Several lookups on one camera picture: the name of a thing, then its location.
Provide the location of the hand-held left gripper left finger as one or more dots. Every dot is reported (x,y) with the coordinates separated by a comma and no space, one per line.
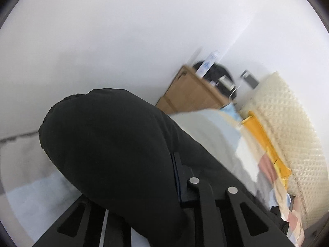
(92,217)

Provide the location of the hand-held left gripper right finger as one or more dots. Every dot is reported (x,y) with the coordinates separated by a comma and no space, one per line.
(184,185)

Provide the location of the black garment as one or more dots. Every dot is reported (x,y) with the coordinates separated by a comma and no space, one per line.
(108,139)

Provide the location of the pastel patchwork bed sheet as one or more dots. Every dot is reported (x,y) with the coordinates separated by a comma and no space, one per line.
(231,149)

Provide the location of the light blue face mask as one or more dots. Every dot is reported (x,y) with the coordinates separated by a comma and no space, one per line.
(231,110)

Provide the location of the yellow cloth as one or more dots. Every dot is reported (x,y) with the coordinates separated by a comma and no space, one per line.
(262,139)

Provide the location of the wooden bedside cabinet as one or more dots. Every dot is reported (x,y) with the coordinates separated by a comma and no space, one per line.
(191,92)

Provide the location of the black bag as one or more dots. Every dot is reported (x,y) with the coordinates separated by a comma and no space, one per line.
(216,73)

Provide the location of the white and blue tube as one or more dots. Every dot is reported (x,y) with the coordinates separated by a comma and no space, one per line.
(207,64)

